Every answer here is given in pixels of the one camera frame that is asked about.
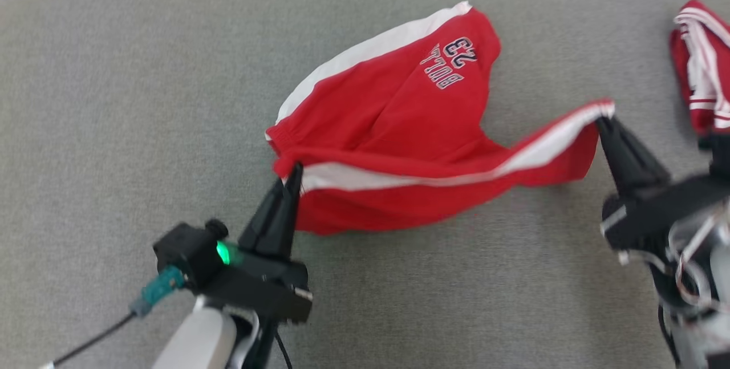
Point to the red white basketball jersey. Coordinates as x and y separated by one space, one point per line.
704 67

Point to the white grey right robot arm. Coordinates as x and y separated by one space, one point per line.
701 300

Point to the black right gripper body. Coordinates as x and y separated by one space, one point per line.
661 209

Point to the grey fabric sofa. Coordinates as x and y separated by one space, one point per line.
142 101

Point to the red white basketball shorts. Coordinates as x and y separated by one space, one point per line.
393 129

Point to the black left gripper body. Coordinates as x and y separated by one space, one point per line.
262 286

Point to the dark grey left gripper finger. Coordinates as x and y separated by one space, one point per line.
263 226
288 215

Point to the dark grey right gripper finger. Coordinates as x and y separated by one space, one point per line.
619 158
644 158

